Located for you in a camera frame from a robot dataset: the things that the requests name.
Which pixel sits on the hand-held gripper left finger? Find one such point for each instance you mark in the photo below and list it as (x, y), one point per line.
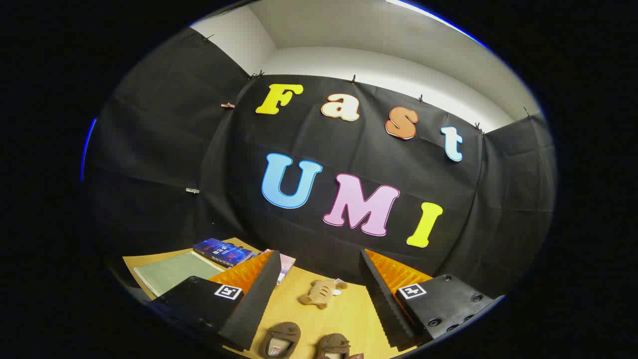
(256, 299)

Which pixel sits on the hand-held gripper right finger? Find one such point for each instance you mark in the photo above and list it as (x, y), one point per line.
(381, 299)

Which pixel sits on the brown fuzzy shoe with bow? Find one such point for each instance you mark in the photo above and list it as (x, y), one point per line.
(286, 331)
(333, 344)

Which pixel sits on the cream fabric storage box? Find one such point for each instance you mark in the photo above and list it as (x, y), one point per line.
(174, 271)

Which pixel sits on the pink cover book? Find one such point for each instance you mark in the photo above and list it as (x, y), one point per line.
(286, 264)

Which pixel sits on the dark blue book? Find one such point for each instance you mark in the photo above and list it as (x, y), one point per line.
(222, 252)

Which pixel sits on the bread-shaped plush toy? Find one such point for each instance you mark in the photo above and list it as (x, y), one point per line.
(319, 293)

